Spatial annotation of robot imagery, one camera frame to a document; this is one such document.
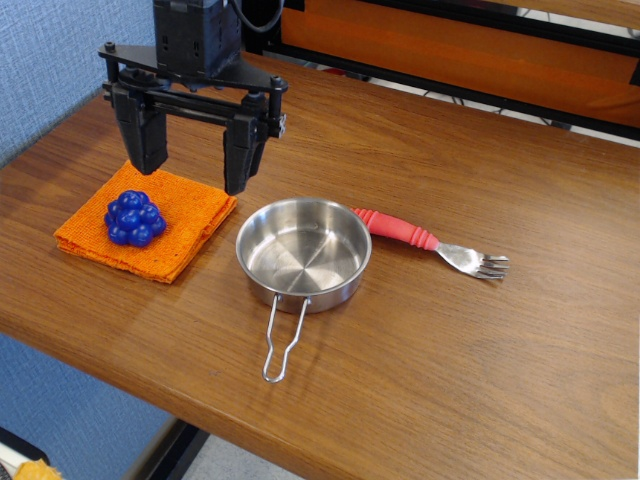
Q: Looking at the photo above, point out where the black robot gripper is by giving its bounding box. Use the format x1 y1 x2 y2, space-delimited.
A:
99 1 288 195

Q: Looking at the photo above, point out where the blue toy grape bunch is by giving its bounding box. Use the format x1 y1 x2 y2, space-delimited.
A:
104 190 167 248

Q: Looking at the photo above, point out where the folded orange cloth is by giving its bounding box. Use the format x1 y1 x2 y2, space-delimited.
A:
54 161 237 284

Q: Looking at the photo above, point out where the small steel pan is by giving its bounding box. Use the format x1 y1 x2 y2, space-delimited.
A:
235 197 372 384

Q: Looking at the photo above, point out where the yellow object at floor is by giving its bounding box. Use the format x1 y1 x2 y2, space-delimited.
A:
1 428 63 480

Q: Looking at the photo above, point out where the black cable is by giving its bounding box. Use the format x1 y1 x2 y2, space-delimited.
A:
227 0 286 35

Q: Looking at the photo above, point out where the fork with red handle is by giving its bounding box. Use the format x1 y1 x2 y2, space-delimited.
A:
352 208 509 280

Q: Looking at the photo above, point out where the black table leg frame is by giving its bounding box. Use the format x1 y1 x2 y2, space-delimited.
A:
122 418 209 480

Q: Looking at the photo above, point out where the orange board with black frame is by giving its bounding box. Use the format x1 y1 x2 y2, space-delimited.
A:
243 1 639 140

